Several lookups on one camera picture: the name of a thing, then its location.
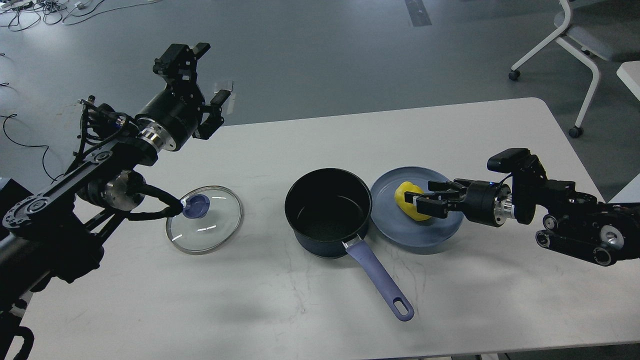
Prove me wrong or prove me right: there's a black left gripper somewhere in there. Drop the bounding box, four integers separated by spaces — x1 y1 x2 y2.
135 42 233 152

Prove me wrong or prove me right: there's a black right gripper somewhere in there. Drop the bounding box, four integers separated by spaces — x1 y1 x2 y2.
404 178 514 228

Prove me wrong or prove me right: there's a yellow potato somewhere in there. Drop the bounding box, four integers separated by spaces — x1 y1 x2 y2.
394 181 433 222

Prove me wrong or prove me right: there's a glass lid purple knob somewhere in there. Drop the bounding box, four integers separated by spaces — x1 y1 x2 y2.
165 185 243 255

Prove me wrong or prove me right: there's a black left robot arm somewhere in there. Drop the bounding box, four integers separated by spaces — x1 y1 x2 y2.
0 42 231 360

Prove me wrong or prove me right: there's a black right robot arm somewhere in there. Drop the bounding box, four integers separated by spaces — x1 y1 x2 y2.
403 148 640 267

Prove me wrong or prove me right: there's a blue plate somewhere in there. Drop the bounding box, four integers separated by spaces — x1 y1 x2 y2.
370 166 466 249

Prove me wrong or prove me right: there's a black box left edge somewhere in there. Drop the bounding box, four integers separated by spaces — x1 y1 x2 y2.
0 177 33 214

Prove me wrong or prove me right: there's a white table corner right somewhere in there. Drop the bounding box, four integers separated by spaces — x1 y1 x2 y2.
615 60 640 101

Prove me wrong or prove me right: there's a white office chair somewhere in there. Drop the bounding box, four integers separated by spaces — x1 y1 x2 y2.
508 0 640 139

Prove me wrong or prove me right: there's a dark blue saucepan purple handle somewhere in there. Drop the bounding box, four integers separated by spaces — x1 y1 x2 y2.
284 168 415 322

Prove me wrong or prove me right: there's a cable bundle on floor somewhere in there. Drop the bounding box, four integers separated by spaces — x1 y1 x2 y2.
0 0 161 32

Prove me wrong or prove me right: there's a black floor cable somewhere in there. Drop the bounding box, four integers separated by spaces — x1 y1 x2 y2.
0 52 72 203

